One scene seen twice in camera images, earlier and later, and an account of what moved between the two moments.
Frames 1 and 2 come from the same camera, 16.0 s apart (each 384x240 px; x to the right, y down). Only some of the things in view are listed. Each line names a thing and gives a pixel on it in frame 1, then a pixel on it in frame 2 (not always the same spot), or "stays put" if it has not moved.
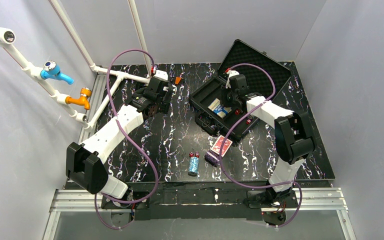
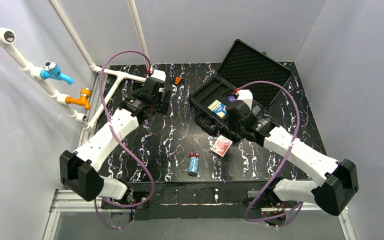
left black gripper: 167,91 stays put
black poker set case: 246,74 stays put
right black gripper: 229,100 → 233,110
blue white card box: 217,108 stays put
